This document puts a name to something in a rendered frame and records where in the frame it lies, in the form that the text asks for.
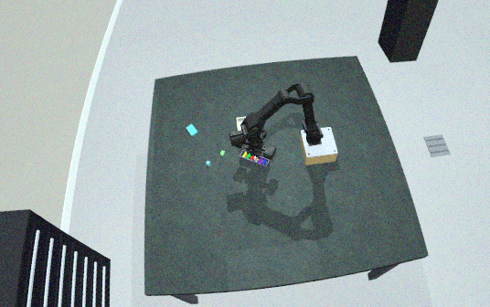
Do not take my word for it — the teal rectangular block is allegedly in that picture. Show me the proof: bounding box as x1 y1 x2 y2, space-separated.
186 124 198 137

